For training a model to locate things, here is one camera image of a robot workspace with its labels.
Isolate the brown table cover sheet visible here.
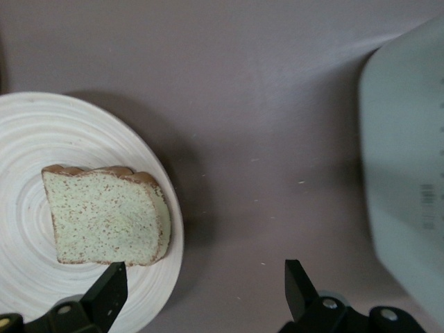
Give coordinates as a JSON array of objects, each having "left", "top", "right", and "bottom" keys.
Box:
[{"left": 0, "top": 0, "right": 444, "bottom": 333}]

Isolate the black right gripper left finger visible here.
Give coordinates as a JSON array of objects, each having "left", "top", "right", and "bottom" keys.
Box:
[{"left": 27, "top": 262, "right": 130, "bottom": 333}]

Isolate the slice of brown toast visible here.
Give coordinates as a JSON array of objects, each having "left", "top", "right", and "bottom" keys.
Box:
[{"left": 41, "top": 164, "right": 172, "bottom": 267}]

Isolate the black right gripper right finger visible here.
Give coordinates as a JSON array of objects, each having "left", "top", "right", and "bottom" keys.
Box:
[{"left": 280, "top": 259, "right": 369, "bottom": 333}]

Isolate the beige chrome toaster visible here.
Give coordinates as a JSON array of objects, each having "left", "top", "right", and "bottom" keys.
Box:
[{"left": 359, "top": 15, "right": 444, "bottom": 306}]

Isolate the round light wooden plate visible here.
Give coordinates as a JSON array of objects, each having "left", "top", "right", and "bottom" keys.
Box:
[{"left": 0, "top": 91, "right": 185, "bottom": 332}]

